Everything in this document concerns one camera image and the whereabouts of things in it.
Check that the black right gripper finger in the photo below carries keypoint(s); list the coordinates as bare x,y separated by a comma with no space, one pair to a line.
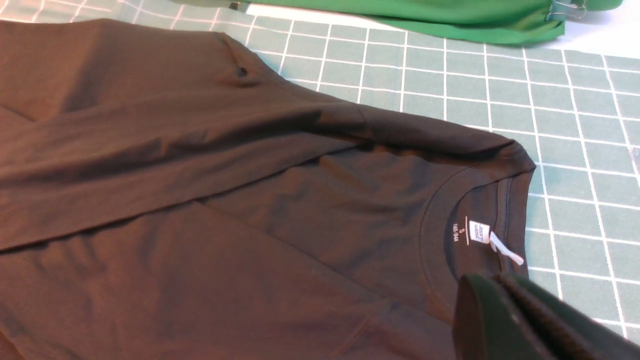
508,317

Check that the green backdrop cloth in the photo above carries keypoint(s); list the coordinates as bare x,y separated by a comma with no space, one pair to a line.
500,22

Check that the green checkered tablecloth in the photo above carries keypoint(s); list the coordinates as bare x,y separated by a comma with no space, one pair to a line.
576,113

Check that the metal binder clip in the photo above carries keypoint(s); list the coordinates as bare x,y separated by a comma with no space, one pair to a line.
562,10

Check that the dark gray long-sleeve top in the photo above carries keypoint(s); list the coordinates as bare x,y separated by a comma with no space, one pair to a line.
166,195

